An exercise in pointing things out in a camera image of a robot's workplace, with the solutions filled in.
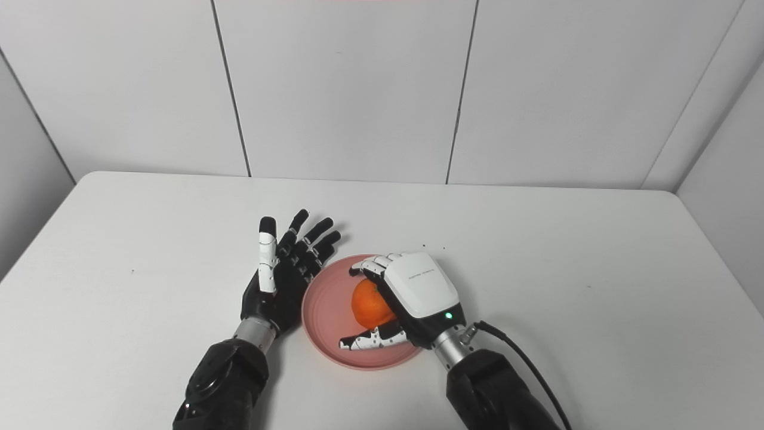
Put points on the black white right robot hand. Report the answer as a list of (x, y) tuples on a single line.
[(421, 286)]

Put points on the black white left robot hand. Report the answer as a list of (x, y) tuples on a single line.
[(280, 292)]

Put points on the pink round plate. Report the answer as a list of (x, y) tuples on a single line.
[(328, 310)]

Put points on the orange fruit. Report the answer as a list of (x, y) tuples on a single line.
[(369, 304)]

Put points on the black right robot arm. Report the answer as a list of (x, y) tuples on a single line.
[(495, 388)]

